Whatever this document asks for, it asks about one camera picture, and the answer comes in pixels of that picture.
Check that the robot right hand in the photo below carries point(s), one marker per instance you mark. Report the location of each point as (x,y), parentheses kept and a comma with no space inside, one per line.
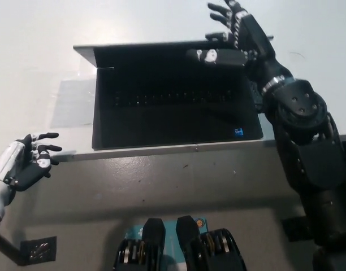
(255,36)

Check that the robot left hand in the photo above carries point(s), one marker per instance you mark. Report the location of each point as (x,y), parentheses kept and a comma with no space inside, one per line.
(29,172)

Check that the dark grey laptop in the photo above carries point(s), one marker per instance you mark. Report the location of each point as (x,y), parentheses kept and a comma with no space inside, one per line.
(175,113)

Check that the thin curved black thread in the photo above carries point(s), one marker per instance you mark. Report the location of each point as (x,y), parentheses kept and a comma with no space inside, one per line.
(294,53)

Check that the black tape patch on table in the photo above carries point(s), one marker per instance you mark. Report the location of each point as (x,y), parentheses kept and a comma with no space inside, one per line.
(256,96)

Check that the clear plastic tape sheet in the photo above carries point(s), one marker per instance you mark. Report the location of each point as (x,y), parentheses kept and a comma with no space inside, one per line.
(74,104)

